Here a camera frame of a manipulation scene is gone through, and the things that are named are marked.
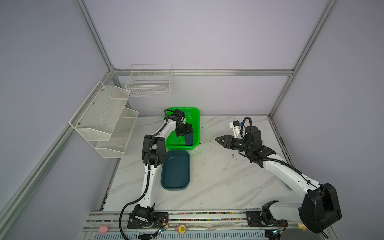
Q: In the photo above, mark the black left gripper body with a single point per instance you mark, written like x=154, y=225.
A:
x=181, y=130

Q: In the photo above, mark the aluminium front rail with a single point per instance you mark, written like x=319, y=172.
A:
x=202, y=225

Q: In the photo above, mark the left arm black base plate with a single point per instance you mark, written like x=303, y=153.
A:
x=158, y=221

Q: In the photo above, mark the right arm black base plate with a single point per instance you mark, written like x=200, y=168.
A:
x=261, y=219

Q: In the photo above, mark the dark teal plastic tray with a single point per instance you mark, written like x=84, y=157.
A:
x=176, y=170

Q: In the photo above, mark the yellow duck toy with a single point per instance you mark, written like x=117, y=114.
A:
x=302, y=227

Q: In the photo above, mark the green plastic perforated basket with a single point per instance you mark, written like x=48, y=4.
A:
x=192, y=116

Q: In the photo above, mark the pink toy on rail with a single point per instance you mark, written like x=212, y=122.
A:
x=103, y=229

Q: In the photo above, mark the white mesh wall shelf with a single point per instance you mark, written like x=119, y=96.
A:
x=105, y=121

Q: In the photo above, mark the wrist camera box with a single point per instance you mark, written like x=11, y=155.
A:
x=178, y=115
x=236, y=128

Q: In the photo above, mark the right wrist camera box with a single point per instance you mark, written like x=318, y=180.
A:
x=236, y=128

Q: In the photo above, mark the yellow pink round toy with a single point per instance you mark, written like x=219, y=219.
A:
x=181, y=229

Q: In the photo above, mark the aluminium frame post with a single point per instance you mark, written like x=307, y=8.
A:
x=91, y=27

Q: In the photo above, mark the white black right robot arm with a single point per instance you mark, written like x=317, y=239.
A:
x=320, y=207

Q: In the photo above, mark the white wire wall basket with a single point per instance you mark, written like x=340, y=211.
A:
x=150, y=81

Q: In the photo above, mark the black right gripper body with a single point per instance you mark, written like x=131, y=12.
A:
x=238, y=144

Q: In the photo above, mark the dark blue paper napkin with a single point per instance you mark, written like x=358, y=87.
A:
x=189, y=139

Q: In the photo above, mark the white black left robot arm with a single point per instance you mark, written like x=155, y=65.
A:
x=153, y=156

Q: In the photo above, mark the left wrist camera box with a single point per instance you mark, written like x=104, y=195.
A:
x=178, y=115

